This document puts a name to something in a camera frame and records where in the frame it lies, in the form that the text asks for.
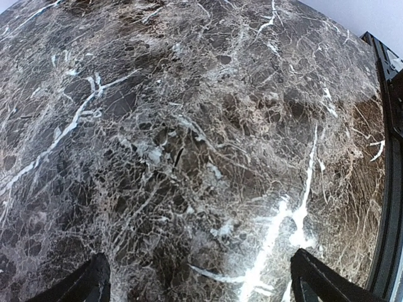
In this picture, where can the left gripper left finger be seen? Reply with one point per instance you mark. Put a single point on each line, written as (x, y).
(89, 282)

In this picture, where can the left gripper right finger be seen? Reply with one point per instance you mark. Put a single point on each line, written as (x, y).
(312, 280)

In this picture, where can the black curved front rail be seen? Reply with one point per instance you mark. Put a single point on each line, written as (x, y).
(385, 280)

